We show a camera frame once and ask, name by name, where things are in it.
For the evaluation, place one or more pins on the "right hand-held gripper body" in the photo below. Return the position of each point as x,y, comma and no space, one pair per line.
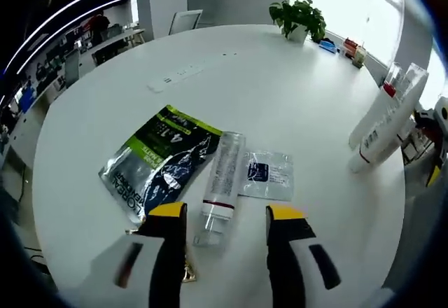
442,113

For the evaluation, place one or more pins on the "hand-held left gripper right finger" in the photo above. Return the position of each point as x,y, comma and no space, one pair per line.
301,269

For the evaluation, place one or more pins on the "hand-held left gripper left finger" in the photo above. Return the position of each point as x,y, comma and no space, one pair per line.
140,262

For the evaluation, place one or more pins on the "white skincare tube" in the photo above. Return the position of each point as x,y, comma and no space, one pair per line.
385,136

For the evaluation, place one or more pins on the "gold skincare sachet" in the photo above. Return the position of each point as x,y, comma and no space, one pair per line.
190,273

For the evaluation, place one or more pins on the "white skincare bottle red band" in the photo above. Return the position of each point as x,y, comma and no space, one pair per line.
365,122

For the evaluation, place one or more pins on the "clear skincare sachet dark label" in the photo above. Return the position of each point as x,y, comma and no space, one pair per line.
269,178

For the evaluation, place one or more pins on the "green black skincare sachet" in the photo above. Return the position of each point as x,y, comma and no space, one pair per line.
154,161

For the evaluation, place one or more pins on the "white skincare bottle grey print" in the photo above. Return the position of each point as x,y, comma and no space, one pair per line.
220,171

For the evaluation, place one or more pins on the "small tan container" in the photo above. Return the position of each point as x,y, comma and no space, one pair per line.
358,57

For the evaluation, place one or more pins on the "red white carton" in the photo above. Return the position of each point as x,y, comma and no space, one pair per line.
350,45

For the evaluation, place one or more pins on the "blue flat object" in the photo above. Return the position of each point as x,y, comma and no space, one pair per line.
327,45

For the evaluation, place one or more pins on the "potted green plant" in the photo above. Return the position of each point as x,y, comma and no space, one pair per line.
297,14

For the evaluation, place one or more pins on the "white power strip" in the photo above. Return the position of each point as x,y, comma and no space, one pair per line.
175,75

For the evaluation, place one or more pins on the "blue crate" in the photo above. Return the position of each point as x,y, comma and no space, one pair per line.
27,98

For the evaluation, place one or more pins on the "pale office desk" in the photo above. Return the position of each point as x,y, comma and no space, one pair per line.
119,38

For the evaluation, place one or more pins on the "white office chair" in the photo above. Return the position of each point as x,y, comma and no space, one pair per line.
185,21

